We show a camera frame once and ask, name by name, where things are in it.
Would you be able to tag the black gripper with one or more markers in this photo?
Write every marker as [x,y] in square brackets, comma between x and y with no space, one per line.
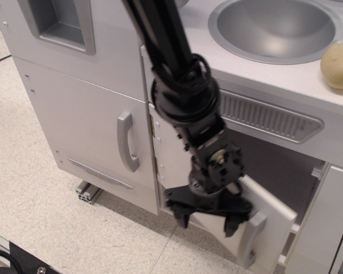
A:
[184,202]

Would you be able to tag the white cabinet door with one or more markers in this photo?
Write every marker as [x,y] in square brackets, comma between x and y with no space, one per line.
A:
[175,167]
[319,248]

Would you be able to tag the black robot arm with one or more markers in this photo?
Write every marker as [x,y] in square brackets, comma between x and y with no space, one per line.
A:
[186,96]

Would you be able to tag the white toy kitchen cabinet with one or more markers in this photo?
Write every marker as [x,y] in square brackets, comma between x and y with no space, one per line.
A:
[57,103]

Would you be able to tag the lower metal door hinge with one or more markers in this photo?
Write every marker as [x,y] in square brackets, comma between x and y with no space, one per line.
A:
[156,166]

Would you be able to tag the metal door hinge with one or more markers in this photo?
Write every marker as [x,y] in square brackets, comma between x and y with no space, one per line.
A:
[156,166]
[152,126]

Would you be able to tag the upper metal door hinge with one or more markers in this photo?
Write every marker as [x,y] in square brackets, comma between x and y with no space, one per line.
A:
[152,126]

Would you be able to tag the grey vent panel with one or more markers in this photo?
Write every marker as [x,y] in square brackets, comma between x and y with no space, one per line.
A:
[269,118]

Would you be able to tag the silver fridge nameplate trim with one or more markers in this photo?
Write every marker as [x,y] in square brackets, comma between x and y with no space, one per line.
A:
[101,175]

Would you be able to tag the silver sink bowl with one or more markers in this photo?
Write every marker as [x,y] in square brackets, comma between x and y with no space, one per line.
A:
[275,32]

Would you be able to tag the beige toy potato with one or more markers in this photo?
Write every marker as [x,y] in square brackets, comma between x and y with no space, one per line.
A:
[332,65]

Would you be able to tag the grey recessed dispenser panel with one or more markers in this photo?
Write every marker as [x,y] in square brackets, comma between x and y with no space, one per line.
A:
[64,23]

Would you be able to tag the aluminium extrusion rail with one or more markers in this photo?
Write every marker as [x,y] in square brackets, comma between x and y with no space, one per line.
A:
[88,192]

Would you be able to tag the grey fridge door handle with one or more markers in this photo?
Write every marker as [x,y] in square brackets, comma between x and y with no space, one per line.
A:
[124,125]

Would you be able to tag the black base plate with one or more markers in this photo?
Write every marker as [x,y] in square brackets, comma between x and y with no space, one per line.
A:
[20,261]

